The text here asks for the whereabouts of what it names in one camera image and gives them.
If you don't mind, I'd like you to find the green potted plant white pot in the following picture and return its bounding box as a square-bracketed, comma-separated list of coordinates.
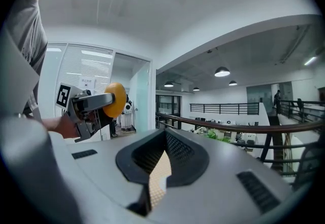
[202, 128, 230, 143]

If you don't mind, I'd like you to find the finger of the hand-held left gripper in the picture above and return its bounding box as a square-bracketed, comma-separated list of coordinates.
[71, 92, 117, 115]

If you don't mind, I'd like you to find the frosted glass door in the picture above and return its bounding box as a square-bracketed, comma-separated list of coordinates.
[129, 63, 151, 133]

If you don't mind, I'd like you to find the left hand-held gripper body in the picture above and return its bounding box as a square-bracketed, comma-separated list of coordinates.
[54, 81, 115, 144]

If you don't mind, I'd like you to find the golden bread bun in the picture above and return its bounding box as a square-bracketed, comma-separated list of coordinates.
[104, 82, 127, 119]

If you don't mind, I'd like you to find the paper sheet on glass wall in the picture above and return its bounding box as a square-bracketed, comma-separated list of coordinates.
[78, 76, 96, 90]

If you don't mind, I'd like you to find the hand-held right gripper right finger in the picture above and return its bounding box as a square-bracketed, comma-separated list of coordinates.
[149, 127, 298, 224]

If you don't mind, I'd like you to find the person's left forearm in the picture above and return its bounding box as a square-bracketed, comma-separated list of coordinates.
[41, 117, 58, 133]

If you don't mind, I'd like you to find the black railing with wooden handrail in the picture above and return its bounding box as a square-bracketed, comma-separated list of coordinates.
[155, 111, 325, 176]

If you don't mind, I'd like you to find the yellow checked cloth round table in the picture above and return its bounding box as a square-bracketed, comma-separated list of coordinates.
[148, 151, 172, 210]

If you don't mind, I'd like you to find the distant black railing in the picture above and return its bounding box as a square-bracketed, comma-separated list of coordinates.
[189, 102, 261, 116]

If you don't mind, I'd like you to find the person's grey clothing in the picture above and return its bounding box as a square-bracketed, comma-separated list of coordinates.
[4, 0, 49, 122]

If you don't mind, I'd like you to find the black mesh office chair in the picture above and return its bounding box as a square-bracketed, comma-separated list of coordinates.
[291, 146, 321, 191]

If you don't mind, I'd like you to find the white pleated stand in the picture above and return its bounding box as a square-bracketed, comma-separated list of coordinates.
[120, 112, 134, 132]

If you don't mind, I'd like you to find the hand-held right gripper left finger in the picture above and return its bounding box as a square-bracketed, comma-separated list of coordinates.
[50, 127, 168, 224]

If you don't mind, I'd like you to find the person's left hand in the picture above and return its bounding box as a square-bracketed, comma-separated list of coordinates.
[54, 114, 80, 140]

